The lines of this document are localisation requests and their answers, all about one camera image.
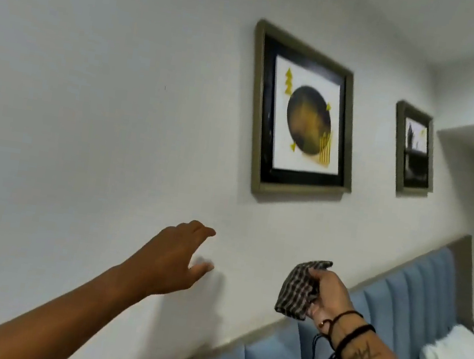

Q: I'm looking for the person's right hand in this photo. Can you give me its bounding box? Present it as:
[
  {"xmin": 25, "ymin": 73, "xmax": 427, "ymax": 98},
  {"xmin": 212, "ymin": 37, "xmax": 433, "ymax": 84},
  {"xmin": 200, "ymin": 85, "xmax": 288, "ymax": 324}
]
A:
[{"xmin": 300, "ymin": 267, "xmax": 361, "ymax": 338}]

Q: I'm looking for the person's left hand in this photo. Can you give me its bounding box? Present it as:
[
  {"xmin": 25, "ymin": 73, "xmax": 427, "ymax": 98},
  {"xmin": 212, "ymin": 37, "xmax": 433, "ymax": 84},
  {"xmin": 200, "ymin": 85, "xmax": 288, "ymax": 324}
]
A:
[{"xmin": 116, "ymin": 211, "xmax": 221, "ymax": 305}]

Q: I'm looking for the checked brown cleaning cloth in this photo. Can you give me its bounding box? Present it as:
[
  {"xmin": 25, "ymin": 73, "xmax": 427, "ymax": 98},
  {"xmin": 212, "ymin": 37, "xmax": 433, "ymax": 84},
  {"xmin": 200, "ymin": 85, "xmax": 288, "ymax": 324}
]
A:
[{"xmin": 273, "ymin": 254, "xmax": 335, "ymax": 325}]

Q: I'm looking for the person's left forearm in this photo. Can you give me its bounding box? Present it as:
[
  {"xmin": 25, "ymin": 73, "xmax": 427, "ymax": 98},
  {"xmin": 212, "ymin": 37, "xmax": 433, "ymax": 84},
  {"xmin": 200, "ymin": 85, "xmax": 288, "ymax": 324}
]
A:
[{"xmin": 0, "ymin": 246, "xmax": 156, "ymax": 359}]

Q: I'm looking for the blue padded headboard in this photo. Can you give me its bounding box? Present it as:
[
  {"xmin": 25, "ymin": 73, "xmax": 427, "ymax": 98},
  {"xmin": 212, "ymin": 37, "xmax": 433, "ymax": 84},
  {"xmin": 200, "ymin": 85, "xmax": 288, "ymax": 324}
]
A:
[{"xmin": 174, "ymin": 197, "xmax": 474, "ymax": 359}]

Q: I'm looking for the small framed dark picture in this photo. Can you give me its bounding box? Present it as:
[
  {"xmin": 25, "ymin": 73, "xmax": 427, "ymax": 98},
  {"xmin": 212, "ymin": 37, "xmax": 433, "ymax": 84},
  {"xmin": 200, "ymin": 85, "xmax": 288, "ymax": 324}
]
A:
[{"xmin": 383, "ymin": 99, "xmax": 446, "ymax": 201}]

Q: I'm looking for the large framed round-motif picture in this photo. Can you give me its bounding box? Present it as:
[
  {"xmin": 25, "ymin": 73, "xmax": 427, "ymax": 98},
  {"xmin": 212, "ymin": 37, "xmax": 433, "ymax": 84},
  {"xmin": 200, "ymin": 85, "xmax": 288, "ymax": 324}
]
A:
[{"xmin": 232, "ymin": 18, "xmax": 374, "ymax": 209}]

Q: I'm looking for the thin black cord bracelet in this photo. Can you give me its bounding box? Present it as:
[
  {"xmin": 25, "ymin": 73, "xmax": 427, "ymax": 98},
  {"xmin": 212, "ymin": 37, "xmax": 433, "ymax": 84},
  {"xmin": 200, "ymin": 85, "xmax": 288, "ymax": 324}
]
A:
[{"xmin": 315, "ymin": 306, "xmax": 365, "ymax": 338}]

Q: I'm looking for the thick black thread bracelet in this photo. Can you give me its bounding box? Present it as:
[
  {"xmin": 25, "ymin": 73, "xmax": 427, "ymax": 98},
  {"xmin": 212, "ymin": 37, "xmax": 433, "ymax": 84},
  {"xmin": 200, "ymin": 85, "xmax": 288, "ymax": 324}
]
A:
[{"xmin": 332, "ymin": 320, "xmax": 378, "ymax": 359}]

